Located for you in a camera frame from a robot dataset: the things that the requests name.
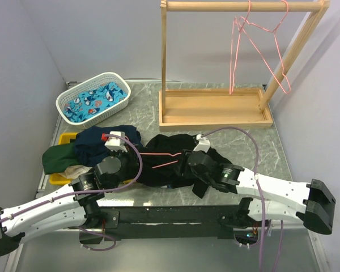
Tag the yellow plastic tray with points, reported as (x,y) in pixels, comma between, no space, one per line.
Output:
(56,178)

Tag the white cloth in tray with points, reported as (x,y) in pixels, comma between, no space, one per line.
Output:
(74,171)

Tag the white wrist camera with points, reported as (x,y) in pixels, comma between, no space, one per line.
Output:
(113,143)
(201,143)

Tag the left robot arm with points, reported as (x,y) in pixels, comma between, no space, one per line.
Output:
(72,205)

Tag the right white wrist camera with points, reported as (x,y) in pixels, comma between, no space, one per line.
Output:
(201,143)

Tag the dark green garment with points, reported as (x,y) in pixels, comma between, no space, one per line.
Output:
(57,159)

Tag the pink wire hanger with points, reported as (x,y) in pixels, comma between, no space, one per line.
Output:
(274,32)
(160,159)
(235,48)

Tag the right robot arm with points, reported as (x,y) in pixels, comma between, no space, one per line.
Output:
(309,203)

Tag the black t shirt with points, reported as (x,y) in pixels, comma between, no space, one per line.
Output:
(168,176)

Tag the navy blue garment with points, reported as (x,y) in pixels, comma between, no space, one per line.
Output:
(90,148)

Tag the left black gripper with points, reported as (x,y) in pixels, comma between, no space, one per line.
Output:
(132,157)

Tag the wooden clothes rack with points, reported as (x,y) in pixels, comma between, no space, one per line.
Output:
(212,108)

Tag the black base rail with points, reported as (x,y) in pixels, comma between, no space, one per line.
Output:
(165,222)

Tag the blue shark print cloth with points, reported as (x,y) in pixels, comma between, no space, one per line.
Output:
(92,102)

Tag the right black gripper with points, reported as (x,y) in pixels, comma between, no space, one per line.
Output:
(185,154)

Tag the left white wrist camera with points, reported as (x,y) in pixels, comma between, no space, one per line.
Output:
(113,143)

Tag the white plastic basket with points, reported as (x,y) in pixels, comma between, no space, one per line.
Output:
(94,82)

